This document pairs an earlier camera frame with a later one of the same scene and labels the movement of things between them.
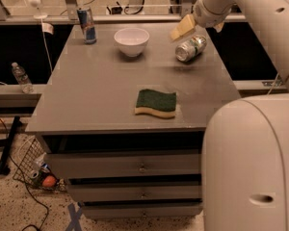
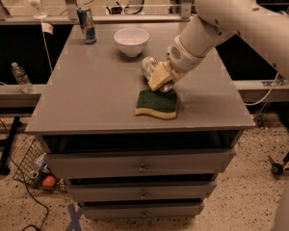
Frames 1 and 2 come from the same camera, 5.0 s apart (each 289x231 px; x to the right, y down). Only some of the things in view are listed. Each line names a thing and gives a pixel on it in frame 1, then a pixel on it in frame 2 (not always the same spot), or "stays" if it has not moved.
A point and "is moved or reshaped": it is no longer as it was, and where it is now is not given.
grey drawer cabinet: x=124 y=119 stays
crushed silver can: x=191 y=48 is moved or reshaped
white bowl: x=132 y=40 stays
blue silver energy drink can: x=88 y=25 stays
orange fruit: x=49 y=181 stays
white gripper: x=204 y=13 to x=182 y=61
